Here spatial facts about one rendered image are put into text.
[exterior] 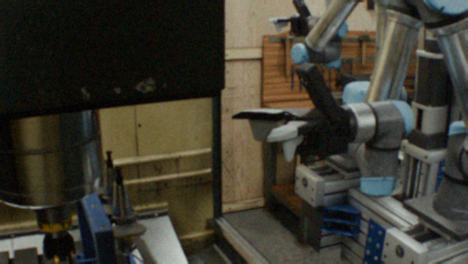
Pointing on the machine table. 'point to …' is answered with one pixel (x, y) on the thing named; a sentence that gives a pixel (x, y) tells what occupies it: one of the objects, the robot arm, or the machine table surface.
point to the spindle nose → (51, 159)
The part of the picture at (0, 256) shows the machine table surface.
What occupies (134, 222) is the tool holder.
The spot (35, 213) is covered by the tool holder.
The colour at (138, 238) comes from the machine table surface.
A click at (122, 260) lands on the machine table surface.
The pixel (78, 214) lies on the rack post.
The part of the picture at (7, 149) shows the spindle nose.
